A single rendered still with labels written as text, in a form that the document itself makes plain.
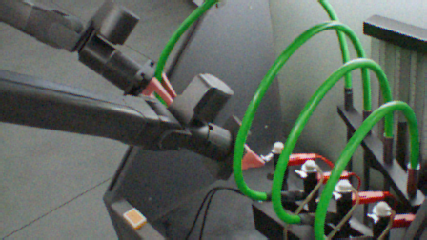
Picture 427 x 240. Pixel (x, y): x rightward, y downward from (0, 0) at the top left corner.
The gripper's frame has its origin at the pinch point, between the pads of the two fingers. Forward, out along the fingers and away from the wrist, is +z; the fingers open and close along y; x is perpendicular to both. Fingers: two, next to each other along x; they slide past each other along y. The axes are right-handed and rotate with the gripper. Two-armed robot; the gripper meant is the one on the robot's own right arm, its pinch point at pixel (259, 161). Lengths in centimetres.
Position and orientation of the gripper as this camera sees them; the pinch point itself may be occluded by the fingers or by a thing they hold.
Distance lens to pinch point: 98.9
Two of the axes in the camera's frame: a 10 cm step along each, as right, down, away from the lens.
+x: -3.7, -4.6, 8.1
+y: 5.3, -8.2, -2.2
